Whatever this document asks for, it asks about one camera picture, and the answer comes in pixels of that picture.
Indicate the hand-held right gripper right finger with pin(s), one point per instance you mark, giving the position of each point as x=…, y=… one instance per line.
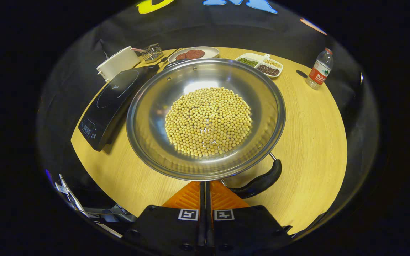
x=244, y=227

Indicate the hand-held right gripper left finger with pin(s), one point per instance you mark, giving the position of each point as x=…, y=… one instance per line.
x=169, y=227

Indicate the black induction cooktop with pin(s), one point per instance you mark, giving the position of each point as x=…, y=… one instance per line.
x=109, y=103

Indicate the stainless steel pot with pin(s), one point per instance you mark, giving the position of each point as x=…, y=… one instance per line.
x=155, y=106

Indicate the large pile of soybeans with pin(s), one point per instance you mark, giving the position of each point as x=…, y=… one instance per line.
x=208, y=121

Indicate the white toaster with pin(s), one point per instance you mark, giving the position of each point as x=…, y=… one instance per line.
x=117, y=64

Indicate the pile of dark red beans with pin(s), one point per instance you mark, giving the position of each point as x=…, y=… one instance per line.
x=268, y=70

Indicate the red white striped straw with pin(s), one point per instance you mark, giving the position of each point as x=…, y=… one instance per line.
x=137, y=50

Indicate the pile of green mung beans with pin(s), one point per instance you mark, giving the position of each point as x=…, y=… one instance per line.
x=248, y=62

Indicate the small pile of soybeans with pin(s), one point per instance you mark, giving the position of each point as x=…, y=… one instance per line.
x=272, y=63

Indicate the clear plastic water bottle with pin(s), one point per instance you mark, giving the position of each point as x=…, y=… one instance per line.
x=319, y=73

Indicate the brown meat patty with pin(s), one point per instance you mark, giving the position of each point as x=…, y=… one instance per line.
x=182, y=56
x=196, y=53

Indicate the white divided dish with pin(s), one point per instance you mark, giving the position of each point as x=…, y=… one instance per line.
x=260, y=56

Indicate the round white plate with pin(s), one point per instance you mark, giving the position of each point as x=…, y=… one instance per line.
x=212, y=52

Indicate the black backdrop cloth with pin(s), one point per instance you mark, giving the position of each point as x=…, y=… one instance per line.
x=226, y=32

